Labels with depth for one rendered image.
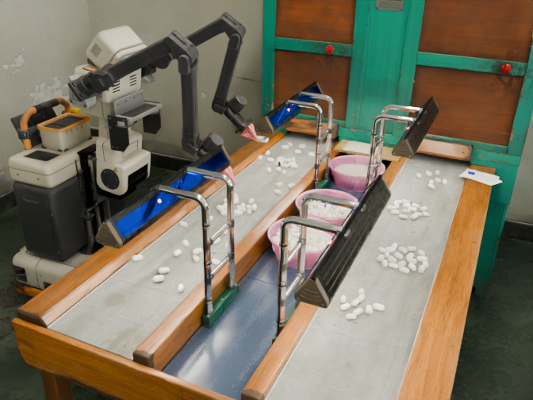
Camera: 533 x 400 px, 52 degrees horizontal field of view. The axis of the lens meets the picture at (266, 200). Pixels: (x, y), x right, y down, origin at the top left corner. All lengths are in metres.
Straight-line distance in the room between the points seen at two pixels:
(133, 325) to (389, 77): 1.78
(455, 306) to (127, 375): 0.98
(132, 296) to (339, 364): 0.68
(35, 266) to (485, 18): 2.42
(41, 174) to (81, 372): 1.19
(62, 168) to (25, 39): 1.58
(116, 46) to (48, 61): 1.88
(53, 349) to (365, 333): 0.90
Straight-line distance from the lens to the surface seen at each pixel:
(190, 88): 2.14
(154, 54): 2.14
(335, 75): 2.90
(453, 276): 1.93
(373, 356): 1.59
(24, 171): 2.74
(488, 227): 3.05
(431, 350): 1.61
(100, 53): 2.45
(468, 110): 2.81
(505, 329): 3.07
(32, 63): 4.16
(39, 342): 1.77
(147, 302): 1.76
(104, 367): 1.63
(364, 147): 2.87
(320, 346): 1.59
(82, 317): 1.75
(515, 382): 2.79
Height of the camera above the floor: 1.79
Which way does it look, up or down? 27 degrees down
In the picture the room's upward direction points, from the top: 1 degrees clockwise
